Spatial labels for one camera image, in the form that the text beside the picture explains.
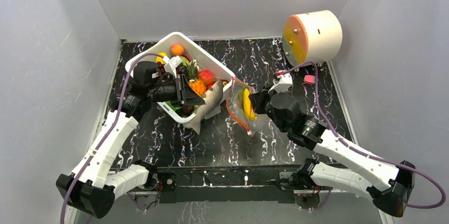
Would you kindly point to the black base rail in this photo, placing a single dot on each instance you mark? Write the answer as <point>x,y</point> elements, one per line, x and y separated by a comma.
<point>270,183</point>

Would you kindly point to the yellow toy lemon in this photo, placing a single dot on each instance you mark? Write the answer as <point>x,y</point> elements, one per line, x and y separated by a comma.
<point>162,58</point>

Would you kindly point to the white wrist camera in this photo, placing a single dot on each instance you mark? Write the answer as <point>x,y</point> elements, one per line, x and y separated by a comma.
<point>171,64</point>
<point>285,81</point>

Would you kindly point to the white plastic bin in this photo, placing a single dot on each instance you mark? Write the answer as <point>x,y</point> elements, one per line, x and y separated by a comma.
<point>193,51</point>

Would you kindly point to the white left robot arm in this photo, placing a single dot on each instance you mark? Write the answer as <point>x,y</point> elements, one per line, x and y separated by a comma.
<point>89,187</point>

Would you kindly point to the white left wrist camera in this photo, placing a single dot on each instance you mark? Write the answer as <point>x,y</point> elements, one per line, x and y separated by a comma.
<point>171,64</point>

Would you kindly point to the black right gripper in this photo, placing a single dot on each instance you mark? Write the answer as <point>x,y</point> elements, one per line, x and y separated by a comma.
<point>261,101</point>

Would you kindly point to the yellow toy banana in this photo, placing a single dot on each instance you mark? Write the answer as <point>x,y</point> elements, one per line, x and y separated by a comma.
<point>247,106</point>

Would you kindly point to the pink eraser block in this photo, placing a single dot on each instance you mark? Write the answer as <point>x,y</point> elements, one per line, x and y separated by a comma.
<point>309,79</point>

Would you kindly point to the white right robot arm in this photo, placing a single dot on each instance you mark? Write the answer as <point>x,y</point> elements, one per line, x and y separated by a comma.
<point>364,174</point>

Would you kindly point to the white cylinder drum toy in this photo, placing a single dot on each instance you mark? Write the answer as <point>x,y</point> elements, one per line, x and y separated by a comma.
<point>314,36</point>

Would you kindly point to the grey toy fish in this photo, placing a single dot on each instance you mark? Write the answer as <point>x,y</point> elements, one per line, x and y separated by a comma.
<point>211,107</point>

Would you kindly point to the dark red toy mangosteen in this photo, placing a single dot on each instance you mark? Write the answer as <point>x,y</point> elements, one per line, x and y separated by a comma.
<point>187,110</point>

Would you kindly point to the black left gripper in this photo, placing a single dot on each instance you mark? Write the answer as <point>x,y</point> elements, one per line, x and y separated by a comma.
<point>184,93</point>

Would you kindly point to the clear zip top bag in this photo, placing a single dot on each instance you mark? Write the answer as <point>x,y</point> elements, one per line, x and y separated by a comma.
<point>234,104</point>

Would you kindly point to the red toy peach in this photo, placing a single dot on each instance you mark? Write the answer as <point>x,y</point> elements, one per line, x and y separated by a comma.
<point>206,76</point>

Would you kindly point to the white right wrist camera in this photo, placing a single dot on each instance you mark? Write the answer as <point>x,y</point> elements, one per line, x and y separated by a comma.
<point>285,81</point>

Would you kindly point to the orange toy pineapple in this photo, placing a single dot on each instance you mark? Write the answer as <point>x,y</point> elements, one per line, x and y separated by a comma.
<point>193,78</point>

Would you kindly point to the orange toy fruit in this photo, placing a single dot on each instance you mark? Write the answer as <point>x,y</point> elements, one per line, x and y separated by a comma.
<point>177,50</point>

